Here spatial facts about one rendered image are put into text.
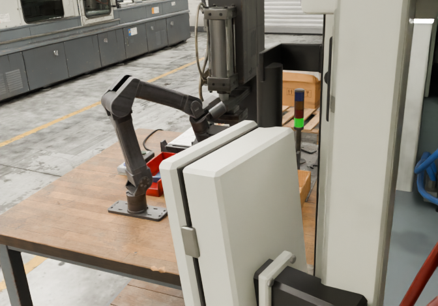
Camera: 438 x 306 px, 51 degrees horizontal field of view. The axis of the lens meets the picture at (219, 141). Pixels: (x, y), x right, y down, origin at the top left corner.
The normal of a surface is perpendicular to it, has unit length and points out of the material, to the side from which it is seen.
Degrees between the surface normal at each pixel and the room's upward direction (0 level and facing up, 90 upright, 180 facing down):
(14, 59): 90
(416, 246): 0
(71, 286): 0
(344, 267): 90
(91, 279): 0
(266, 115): 90
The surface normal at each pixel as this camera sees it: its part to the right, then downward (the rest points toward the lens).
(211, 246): -0.61, 0.31
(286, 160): 0.78, 0.07
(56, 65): 0.90, 0.12
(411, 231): -0.04, -0.93
